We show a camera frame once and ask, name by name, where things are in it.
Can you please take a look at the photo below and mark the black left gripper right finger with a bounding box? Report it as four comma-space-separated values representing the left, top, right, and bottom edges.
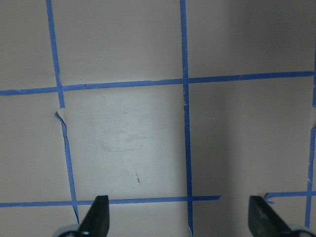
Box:
248, 196, 296, 237

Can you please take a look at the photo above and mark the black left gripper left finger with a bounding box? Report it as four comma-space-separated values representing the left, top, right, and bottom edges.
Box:
78, 196, 109, 237

